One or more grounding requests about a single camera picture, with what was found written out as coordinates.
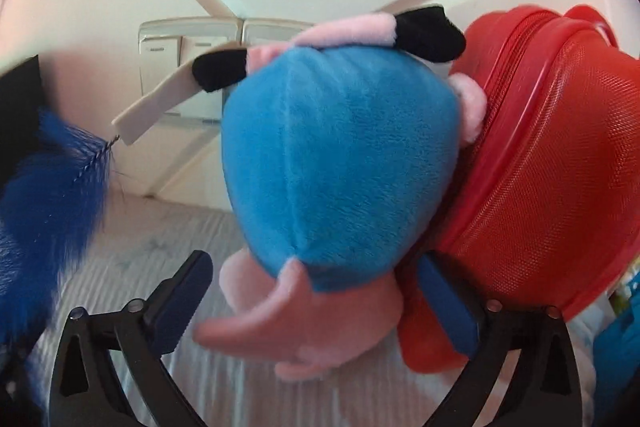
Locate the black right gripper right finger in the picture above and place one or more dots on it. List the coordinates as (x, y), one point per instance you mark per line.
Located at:
(544, 389)

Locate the blue bristle brush duster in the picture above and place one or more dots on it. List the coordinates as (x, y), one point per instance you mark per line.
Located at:
(49, 211)

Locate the blue pink pig plush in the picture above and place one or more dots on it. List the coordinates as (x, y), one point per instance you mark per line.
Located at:
(336, 156)

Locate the red plastic toy suitcase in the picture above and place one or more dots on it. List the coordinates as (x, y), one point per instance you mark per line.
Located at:
(543, 209)

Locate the white wall socket panel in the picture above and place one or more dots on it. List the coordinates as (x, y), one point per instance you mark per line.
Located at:
(187, 64)

